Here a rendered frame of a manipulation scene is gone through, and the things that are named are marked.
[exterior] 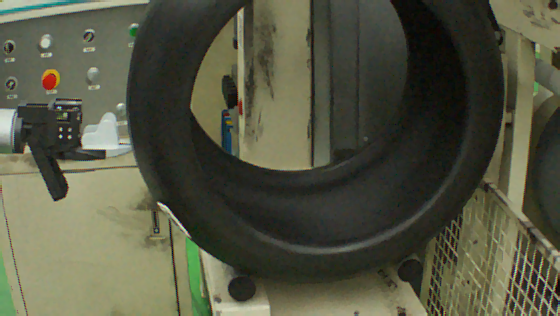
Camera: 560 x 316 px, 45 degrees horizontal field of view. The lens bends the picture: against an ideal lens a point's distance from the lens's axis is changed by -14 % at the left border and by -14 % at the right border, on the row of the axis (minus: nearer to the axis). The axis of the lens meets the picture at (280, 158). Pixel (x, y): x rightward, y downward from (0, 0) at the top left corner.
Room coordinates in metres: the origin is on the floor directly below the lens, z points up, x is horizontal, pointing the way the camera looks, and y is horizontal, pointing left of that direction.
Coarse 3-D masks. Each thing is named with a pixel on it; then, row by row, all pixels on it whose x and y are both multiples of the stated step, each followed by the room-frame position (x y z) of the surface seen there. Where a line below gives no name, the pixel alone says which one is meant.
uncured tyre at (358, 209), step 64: (192, 0) 0.99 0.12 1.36; (448, 0) 1.03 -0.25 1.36; (192, 64) 0.97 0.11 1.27; (448, 64) 1.30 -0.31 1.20; (128, 128) 1.02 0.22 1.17; (192, 128) 1.26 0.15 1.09; (384, 128) 1.33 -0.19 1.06; (448, 128) 1.26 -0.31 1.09; (192, 192) 0.97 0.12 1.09; (256, 192) 1.27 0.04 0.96; (320, 192) 1.29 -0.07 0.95; (384, 192) 1.27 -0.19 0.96; (448, 192) 1.03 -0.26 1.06; (256, 256) 0.99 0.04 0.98; (320, 256) 1.00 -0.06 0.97; (384, 256) 1.02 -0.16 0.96
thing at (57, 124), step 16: (32, 112) 1.04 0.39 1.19; (48, 112) 1.03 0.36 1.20; (64, 112) 1.03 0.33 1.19; (80, 112) 1.08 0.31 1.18; (16, 128) 1.02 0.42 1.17; (32, 128) 1.04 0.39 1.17; (48, 128) 1.03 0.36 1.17; (64, 128) 1.04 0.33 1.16; (80, 128) 1.10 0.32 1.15; (16, 144) 1.02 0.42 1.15; (48, 144) 1.03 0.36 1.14; (64, 144) 1.04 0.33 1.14; (80, 144) 1.08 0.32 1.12; (64, 160) 1.03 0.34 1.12
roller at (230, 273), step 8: (224, 264) 1.09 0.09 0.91; (224, 272) 1.07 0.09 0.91; (232, 272) 1.05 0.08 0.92; (240, 272) 1.04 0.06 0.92; (232, 280) 1.02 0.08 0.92; (240, 280) 1.02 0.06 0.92; (248, 280) 1.03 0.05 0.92; (232, 288) 1.02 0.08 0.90; (240, 288) 1.02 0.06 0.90; (248, 288) 1.02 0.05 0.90; (232, 296) 1.02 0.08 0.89; (240, 296) 1.02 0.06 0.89; (248, 296) 1.02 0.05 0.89
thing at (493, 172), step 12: (504, 60) 1.41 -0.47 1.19; (504, 72) 1.41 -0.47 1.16; (504, 84) 1.41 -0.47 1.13; (504, 96) 1.41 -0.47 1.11; (504, 108) 1.41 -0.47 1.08; (504, 120) 1.41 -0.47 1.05; (504, 132) 1.41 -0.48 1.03; (492, 156) 1.41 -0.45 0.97; (492, 168) 1.41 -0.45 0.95; (492, 180) 1.41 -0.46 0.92
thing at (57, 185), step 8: (32, 144) 1.04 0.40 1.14; (40, 144) 1.04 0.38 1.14; (32, 152) 1.04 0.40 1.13; (40, 152) 1.04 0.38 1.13; (40, 160) 1.04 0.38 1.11; (48, 160) 1.04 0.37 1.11; (56, 160) 1.08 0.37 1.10; (40, 168) 1.04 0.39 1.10; (48, 168) 1.04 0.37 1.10; (56, 168) 1.06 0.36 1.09; (48, 176) 1.04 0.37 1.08; (56, 176) 1.04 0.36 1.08; (64, 176) 1.08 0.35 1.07; (48, 184) 1.04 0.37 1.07; (56, 184) 1.04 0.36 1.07; (64, 184) 1.06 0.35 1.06; (56, 192) 1.04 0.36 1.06; (64, 192) 1.05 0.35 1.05; (56, 200) 1.04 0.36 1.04
